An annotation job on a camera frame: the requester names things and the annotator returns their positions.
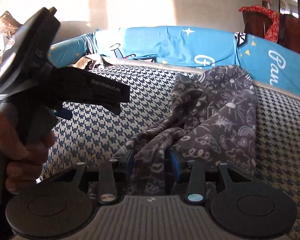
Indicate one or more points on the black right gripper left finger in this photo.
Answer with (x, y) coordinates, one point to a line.
(81, 184)

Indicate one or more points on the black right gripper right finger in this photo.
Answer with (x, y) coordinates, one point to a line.
(197, 181)

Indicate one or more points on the grey patterned fleece garment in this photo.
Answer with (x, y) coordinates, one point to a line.
(212, 119)

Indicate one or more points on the person's left hand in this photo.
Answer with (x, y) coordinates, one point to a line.
(26, 162)

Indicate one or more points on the houndstooth sofa cushion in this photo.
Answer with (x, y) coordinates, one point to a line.
(95, 134)

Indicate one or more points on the blue cartoon print pillow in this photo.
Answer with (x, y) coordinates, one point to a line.
(202, 48)

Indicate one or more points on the red floral cloth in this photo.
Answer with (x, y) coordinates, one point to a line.
(272, 33)

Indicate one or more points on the dark wooden chair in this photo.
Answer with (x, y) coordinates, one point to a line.
(256, 23)
(289, 32)

